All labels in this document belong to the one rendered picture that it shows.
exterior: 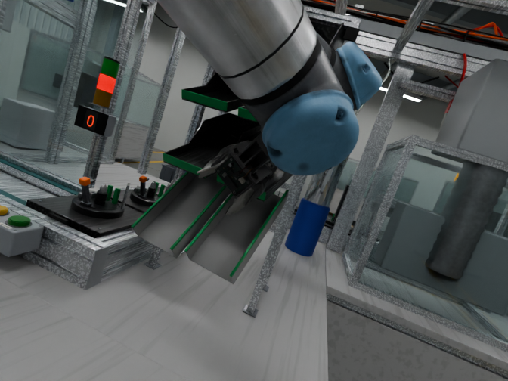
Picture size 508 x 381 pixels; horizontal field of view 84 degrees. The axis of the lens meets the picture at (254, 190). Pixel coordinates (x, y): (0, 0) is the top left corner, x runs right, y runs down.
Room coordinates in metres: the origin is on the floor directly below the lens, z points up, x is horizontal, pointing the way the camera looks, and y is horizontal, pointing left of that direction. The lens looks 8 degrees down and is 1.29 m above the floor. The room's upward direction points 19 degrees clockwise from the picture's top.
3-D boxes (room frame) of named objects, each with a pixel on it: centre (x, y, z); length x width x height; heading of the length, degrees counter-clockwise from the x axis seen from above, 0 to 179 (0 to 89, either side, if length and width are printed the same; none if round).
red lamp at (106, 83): (0.96, 0.58, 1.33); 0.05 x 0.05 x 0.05
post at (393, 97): (1.72, -0.58, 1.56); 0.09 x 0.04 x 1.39; 78
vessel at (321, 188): (1.47, -0.33, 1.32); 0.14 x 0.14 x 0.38
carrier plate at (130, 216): (0.81, 0.42, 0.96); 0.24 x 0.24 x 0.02; 78
